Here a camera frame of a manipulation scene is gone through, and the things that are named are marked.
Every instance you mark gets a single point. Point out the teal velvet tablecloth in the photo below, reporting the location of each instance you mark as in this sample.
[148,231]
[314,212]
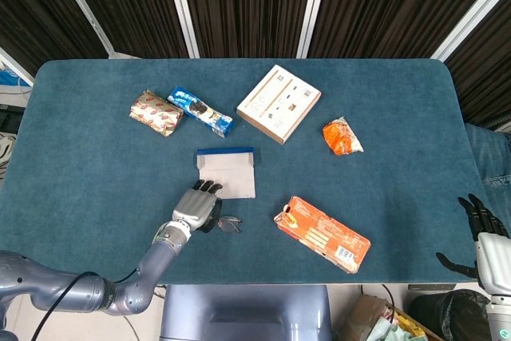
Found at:
[100,181]

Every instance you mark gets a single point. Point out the long orange carton box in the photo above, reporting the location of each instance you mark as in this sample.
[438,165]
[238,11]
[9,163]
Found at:
[323,233]

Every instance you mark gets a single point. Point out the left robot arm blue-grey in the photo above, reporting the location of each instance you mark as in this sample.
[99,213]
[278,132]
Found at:
[159,257]

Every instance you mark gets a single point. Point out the yellow plastic bag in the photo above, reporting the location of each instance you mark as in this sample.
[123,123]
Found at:
[411,325]

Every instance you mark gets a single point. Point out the grey metal bracket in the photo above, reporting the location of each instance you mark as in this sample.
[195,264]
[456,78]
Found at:
[431,287]

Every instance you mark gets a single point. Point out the crumpled orange snack bag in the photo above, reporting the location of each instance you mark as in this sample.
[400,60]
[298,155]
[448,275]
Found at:
[339,137]

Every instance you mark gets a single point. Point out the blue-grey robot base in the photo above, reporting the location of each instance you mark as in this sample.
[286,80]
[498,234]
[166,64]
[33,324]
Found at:
[247,309]

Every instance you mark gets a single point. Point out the dark blue rectangular box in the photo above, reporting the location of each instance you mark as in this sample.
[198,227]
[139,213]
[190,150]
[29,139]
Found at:
[231,173]

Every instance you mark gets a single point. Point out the brown cardboard box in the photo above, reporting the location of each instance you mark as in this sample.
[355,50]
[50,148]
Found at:
[363,313]

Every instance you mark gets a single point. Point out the blue denim jeans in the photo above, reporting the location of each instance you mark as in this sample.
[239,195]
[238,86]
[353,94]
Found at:
[491,157]

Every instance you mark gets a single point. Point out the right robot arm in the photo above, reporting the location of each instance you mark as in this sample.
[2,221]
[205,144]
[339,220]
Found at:
[500,321]

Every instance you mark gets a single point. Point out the pale green cloth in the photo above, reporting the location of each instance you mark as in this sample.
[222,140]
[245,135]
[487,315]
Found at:
[393,333]

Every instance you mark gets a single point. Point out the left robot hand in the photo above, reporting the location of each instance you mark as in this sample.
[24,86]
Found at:
[195,207]

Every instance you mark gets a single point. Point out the blue cookie package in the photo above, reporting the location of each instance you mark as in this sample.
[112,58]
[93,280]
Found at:
[199,111]

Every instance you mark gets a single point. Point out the flat white cardboard box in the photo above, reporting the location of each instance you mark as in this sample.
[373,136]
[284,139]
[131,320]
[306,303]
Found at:
[277,103]

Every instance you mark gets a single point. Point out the white aluminium partition post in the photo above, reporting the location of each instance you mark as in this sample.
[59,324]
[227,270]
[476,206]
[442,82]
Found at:
[181,7]
[471,17]
[81,7]
[16,65]
[313,7]

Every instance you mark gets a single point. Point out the black trash bag bin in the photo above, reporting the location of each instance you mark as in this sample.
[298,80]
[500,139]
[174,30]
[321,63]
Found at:
[447,313]

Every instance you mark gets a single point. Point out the gold snack packet red logos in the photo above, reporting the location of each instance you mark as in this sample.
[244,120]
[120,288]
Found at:
[155,113]

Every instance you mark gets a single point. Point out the dark brown curtain panel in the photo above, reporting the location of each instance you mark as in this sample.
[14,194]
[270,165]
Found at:
[32,9]
[391,5]
[247,5]
[127,5]
[487,65]

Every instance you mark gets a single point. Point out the eyeglasses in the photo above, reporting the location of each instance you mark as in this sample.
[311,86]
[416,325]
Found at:
[228,224]

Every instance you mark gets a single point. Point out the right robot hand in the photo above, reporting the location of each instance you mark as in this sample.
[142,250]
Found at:
[495,261]

